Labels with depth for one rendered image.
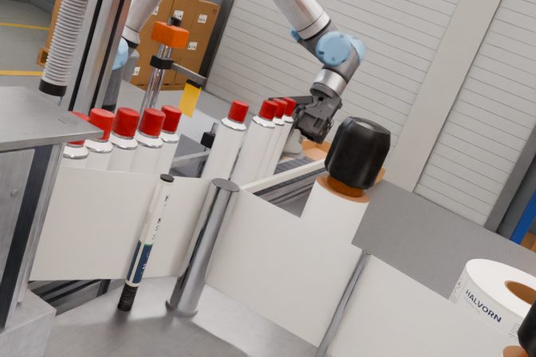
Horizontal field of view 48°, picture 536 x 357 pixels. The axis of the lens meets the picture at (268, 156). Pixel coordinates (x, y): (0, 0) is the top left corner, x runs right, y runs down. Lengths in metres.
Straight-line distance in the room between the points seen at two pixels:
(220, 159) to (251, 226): 0.39
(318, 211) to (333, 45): 0.51
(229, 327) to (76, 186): 0.29
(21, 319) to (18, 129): 0.21
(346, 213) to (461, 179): 4.48
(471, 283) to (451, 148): 4.42
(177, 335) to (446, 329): 0.33
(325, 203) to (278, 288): 0.17
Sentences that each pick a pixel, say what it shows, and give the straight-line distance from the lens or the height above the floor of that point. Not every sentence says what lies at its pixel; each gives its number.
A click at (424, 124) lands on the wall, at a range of 5.31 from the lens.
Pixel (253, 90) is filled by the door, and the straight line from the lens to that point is 5.96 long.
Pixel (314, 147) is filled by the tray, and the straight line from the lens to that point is 2.08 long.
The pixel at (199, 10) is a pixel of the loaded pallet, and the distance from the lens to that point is 5.33.
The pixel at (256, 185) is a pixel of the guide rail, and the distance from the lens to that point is 1.28.
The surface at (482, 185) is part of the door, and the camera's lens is 5.34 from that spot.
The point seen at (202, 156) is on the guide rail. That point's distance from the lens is 1.19.
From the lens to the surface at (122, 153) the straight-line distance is 0.87.
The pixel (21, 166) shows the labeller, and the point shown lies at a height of 1.12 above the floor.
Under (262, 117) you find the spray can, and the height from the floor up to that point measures 1.05.
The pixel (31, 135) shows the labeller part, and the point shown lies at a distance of 0.53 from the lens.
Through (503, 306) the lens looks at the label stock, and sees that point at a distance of 0.92.
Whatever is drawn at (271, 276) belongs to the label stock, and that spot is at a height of 0.98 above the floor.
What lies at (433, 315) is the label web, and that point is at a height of 1.04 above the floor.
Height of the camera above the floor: 1.33
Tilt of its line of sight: 16 degrees down
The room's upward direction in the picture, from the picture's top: 21 degrees clockwise
